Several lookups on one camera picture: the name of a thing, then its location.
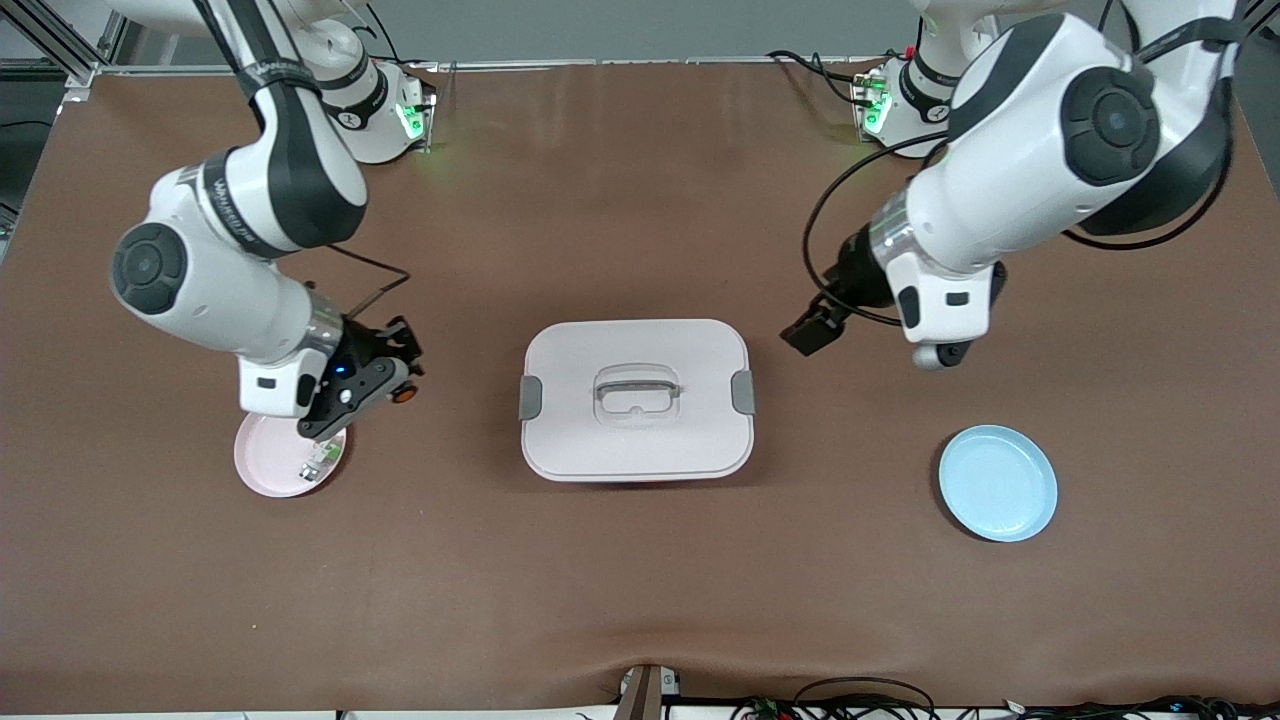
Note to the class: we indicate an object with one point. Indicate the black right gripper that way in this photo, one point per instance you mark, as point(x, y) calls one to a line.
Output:
point(366, 345)

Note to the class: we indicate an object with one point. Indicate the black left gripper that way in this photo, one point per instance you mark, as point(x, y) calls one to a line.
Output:
point(858, 274)

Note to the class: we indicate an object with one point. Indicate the orange and black push-button switch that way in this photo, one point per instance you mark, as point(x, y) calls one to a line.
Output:
point(404, 393)

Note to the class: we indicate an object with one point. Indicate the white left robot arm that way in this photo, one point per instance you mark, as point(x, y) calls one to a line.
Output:
point(1030, 150)

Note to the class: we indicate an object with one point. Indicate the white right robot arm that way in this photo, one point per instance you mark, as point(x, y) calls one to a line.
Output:
point(290, 180)

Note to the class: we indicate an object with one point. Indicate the pink round plate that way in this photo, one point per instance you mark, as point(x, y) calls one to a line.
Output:
point(265, 465)

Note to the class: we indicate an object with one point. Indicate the white lidded storage box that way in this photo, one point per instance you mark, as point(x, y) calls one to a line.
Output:
point(640, 450)

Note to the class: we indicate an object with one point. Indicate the light blue round plate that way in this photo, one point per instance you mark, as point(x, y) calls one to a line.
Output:
point(1000, 485)

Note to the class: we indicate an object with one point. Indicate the green and white switch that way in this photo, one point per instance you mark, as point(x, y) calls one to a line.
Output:
point(320, 462)

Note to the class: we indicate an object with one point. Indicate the camera mount post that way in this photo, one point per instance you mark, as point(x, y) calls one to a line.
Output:
point(642, 695)

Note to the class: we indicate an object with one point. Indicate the aluminium frame post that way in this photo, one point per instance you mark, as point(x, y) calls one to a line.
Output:
point(60, 50)

